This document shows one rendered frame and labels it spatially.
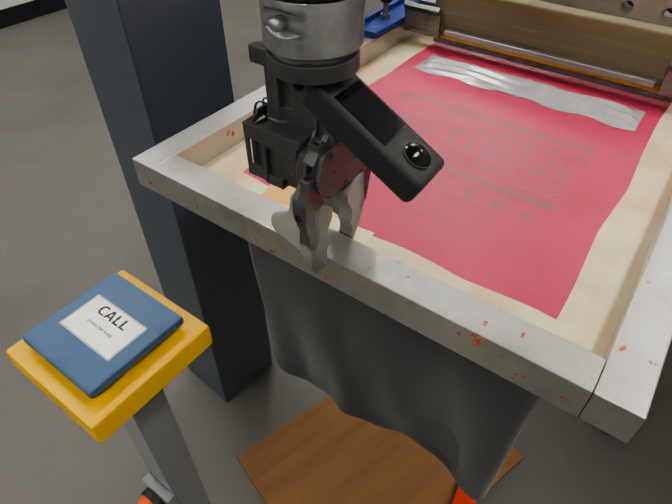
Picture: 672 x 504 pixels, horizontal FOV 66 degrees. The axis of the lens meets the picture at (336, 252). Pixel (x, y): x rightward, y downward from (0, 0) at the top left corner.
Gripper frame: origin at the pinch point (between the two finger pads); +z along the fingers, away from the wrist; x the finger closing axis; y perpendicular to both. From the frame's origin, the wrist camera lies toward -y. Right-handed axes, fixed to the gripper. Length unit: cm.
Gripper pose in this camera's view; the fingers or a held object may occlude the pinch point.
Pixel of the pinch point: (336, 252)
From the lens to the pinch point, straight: 52.0
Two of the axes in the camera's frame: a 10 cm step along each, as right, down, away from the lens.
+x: -5.9, 5.6, -5.9
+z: 0.0, 7.3, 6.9
